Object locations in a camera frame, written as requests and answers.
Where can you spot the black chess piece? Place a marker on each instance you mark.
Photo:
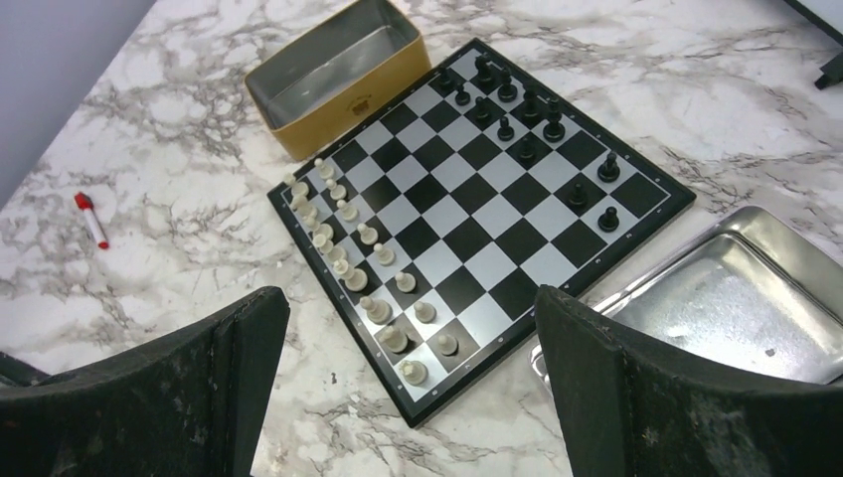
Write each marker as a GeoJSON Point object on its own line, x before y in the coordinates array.
{"type": "Point", "coordinates": [462, 96]}
{"type": "Point", "coordinates": [554, 131]}
{"type": "Point", "coordinates": [507, 91]}
{"type": "Point", "coordinates": [484, 75]}
{"type": "Point", "coordinates": [531, 111]}

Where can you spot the white chess bishop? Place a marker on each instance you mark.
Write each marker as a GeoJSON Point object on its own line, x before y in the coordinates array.
{"type": "Point", "coordinates": [377, 310]}
{"type": "Point", "coordinates": [318, 228]}

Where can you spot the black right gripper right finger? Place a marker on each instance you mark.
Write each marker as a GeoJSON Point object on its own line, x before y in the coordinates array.
{"type": "Point", "coordinates": [631, 405]}

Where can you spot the red and white marker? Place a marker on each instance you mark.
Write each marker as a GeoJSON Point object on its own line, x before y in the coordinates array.
{"type": "Point", "coordinates": [85, 205]}

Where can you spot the white chess knight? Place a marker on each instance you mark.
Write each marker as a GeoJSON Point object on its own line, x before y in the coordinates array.
{"type": "Point", "coordinates": [394, 339]}
{"type": "Point", "coordinates": [302, 206]}

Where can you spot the black chess knight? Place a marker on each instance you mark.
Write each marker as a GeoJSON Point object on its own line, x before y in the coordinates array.
{"type": "Point", "coordinates": [608, 171]}

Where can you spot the black chess pawn corner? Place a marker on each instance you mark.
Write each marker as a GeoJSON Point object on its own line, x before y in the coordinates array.
{"type": "Point", "coordinates": [609, 221]}

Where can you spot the yellow metal tin box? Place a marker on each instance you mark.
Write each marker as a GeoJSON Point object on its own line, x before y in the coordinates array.
{"type": "Point", "coordinates": [337, 74]}

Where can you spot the black and white chessboard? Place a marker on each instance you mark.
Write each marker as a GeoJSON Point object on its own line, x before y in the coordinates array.
{"type": "Point", "coordinates": [479, 231]}

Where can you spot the silver metal tin lid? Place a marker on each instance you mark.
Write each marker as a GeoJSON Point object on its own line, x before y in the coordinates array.
{"type": "Point", "coordinates": [749, 292]}

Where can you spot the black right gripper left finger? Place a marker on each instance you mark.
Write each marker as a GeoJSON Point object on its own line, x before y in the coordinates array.
{"type": "Point", "coordinates": [189, 403]}

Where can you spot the white chess pawn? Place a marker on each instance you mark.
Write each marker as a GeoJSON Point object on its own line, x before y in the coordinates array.
{"type": "Point", "coordinates": [447, 344]}
{"type": "Point", "coordinates": [368, 235]}
{"type": "Point", "coordinates": [384, 255]}
{"type": "Point", "coordinates": [325, 170]}
{"type": "Point", "coordinates": [405, 282]}
{"type": "Point", "coordinates": [425, 312]}
{"type": "Point", "coordinates": [348, 212]}
{"type": "Point", "coordinates": [337, 191]}

